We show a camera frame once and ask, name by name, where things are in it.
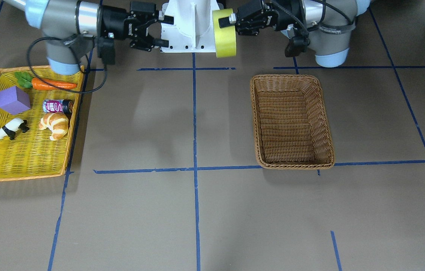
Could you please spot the brown wicker basket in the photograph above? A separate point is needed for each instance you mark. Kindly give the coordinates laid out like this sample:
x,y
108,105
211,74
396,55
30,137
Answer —
x,y
290,124

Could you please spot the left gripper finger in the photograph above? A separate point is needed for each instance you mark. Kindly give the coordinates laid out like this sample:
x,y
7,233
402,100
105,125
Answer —
x,y
224,21

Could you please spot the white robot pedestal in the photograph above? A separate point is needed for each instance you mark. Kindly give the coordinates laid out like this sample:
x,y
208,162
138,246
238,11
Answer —
x,y
192,29

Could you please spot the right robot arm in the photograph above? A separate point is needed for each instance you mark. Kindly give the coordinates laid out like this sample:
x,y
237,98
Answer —
x,y
72,28

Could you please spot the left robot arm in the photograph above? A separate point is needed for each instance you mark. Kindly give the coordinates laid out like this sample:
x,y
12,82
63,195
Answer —
x,y
323,26

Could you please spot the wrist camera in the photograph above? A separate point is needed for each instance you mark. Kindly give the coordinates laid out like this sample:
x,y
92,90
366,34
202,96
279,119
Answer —
x,y
296,46
106,50

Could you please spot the yellow tape roll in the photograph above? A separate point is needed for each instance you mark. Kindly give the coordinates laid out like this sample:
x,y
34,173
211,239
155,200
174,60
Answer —
x,y
225,42

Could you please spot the small drink can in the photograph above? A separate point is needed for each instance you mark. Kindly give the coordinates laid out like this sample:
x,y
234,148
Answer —
x,y
58,106

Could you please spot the yellow woven basket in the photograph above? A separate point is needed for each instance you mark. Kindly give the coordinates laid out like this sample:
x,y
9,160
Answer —
x,y
32,154

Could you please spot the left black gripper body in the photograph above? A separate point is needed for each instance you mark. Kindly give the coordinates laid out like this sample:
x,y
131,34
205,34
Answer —
x,y
285,19

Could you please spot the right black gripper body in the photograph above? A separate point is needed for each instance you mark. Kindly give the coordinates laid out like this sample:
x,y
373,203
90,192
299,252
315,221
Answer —
x,y
113,21

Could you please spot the purple foam cube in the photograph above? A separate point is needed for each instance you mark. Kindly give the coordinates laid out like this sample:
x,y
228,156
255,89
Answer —
x,y
14,100

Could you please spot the toy croissant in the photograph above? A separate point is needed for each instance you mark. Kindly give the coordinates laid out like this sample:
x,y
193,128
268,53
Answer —
x,y
57,123

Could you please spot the orange toy carrot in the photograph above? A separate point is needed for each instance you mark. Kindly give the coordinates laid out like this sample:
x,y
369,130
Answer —
x,y
25,80

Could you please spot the toy panda figure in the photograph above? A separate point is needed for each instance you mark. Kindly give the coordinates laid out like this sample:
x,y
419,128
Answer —
x,y
11,128

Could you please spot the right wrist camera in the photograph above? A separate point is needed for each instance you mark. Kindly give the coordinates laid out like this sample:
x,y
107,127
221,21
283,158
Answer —
x,y
106,50

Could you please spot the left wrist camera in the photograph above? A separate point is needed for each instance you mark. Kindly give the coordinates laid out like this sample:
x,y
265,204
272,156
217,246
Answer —
x,y
296,46

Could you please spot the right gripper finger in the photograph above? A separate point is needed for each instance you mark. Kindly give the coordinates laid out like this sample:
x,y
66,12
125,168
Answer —
x,y
163,18
157,42

